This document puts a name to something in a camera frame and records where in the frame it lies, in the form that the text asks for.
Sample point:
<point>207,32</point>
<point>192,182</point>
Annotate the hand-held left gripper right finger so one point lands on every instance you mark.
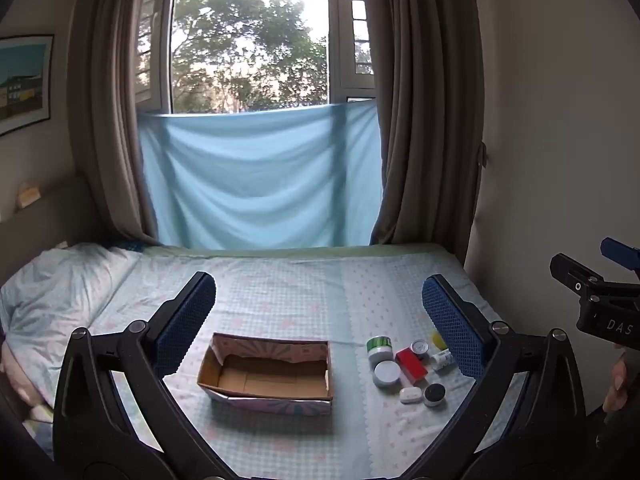
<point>452,330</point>

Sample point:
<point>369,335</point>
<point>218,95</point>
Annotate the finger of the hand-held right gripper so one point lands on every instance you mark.
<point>575,275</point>
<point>620,252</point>

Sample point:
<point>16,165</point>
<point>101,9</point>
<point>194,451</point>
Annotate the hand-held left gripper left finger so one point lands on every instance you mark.
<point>185,327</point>

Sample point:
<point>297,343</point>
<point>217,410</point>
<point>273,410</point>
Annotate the yellow tape roll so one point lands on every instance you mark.
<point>440,340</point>

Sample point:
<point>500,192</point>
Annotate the silver tin can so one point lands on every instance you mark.
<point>420,348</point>

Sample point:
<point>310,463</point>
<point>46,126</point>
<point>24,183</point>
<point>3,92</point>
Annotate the red box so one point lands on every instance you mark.
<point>411,364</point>

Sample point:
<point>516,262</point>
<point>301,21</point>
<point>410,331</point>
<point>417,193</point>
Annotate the black lid jar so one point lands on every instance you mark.
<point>435,394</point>

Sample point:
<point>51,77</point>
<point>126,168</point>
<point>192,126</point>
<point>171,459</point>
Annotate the green striped jar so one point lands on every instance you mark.
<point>378,349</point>

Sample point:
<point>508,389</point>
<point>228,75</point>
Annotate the white cream jar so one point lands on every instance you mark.
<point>386,375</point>

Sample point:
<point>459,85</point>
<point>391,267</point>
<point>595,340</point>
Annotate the patterned cardboard box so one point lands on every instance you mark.
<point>265,375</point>

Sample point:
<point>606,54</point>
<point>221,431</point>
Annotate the person's right hand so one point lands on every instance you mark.
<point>616,385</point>

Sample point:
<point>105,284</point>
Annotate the small white bottle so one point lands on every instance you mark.
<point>442,359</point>

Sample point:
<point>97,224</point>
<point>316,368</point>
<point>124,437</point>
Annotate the small white case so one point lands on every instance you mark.
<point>410,395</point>

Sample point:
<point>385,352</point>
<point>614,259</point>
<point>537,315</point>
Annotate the checked floral bed sheet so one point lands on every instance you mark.
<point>300,295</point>

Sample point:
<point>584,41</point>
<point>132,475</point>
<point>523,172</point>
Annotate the light blue pillow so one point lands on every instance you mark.
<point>65,285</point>

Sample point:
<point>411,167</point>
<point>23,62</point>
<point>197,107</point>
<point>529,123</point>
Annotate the light blue cloth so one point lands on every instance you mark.
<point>260,180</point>

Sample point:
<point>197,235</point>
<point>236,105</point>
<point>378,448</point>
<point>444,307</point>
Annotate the small beige box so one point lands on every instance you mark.
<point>28,195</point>

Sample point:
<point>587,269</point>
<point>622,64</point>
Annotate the framed wall picture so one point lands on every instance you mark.
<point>22,82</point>

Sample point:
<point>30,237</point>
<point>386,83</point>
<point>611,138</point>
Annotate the window frame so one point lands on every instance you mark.
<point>350,30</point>

